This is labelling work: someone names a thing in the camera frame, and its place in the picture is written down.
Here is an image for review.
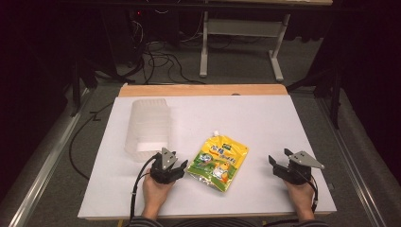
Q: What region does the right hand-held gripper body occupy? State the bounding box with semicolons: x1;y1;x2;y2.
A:
271;150;325;186

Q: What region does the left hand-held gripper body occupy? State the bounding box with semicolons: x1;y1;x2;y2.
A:
149;147;185;185

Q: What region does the person's left hand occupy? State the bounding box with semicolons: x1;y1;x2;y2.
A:
141;171;176;220

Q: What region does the person's right hand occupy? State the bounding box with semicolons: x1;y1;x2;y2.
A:
284;178;317;222

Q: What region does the yellow green snack pouch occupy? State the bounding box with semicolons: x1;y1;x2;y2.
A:
186;130;251;194

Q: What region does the white table sheet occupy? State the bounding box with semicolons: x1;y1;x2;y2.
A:
77;95;338;219

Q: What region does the translucent plastic container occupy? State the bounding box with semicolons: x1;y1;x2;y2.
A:
124;97;172;164

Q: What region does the black metal stand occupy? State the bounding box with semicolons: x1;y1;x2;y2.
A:
69;58;99;118
286;60;344;131

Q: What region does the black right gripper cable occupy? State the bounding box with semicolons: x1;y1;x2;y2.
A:
296;169;320;214

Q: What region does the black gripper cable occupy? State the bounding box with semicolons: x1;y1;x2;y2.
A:
129;152;163;222
296;169;320;214

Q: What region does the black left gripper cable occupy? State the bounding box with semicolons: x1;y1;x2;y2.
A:
129;152;163;222

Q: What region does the aluminium floor rail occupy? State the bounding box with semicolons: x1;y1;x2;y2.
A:
316;94;392;227
0;88;93;227

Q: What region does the black floor cable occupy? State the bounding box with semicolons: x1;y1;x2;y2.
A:
68;102;113;182

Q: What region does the tangle of black floor cables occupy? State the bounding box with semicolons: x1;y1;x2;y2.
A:
126;18;207;85

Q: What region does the white metal desk frame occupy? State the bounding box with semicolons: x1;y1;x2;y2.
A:
199;10;291;83

